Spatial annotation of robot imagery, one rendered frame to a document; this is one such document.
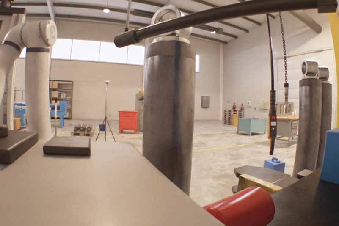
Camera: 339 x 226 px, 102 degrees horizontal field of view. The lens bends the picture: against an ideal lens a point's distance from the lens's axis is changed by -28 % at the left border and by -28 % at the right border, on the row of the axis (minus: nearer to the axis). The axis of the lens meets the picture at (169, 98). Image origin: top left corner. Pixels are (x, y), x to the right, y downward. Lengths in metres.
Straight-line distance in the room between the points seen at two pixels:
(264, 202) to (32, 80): 0.86
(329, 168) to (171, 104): 0.54
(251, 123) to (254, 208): 8.16
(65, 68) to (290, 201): 13.60
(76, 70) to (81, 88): 1.33
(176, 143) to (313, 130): 1.27
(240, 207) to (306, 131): 1.54
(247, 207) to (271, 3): 0.22
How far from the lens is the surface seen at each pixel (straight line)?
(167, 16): 0.90
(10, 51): 0.94
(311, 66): 1.77
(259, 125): 8.84
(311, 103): 1.70
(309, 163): 1.77
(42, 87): 0.89
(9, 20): 1.39
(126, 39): 0.35
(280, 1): 0.24
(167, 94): 0.69
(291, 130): 6.37
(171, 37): 0.76
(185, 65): 0.73
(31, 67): 0.88
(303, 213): 0.31
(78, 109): 13.38
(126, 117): 7.58
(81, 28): 14.33
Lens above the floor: 1.23
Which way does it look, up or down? 2 degrees up
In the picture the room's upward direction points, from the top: 2 degrees clockwise
